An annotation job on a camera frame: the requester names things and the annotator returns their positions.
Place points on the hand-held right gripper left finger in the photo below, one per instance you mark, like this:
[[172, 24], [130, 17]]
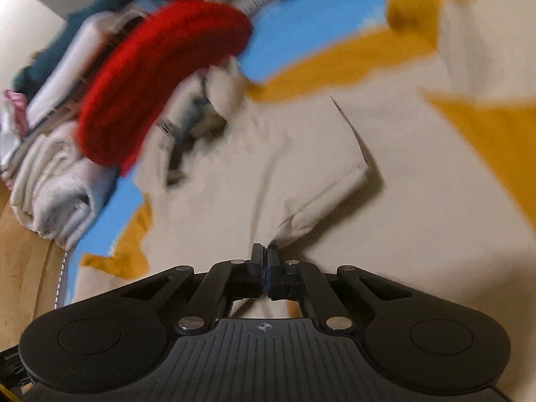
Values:
[[260, 266]]

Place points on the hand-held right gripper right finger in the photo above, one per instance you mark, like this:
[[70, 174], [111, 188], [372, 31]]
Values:
[[273, 266]]

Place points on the beige and mustard garment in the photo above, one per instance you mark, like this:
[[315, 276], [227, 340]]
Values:
[[293, 167]]

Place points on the red knitted cloth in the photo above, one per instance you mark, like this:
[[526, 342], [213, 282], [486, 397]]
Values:
[[159, 71]]

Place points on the folded white cloth stack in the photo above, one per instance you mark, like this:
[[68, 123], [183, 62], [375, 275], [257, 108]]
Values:
[[79, 63]]

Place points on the blue and white bed sheet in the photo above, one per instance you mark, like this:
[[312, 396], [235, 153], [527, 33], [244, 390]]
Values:
[[301, 33]]

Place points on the rolled white cloth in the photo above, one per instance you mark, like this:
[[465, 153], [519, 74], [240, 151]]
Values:
[[54, 188]]

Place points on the teal blue cloth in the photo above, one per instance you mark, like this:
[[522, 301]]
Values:
[[42, 67]]

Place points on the pink cloth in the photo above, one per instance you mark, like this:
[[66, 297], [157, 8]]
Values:
[[14, 106]]

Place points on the wooden bed frame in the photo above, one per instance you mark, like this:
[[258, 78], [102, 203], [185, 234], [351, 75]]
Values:
[[23, 268]]

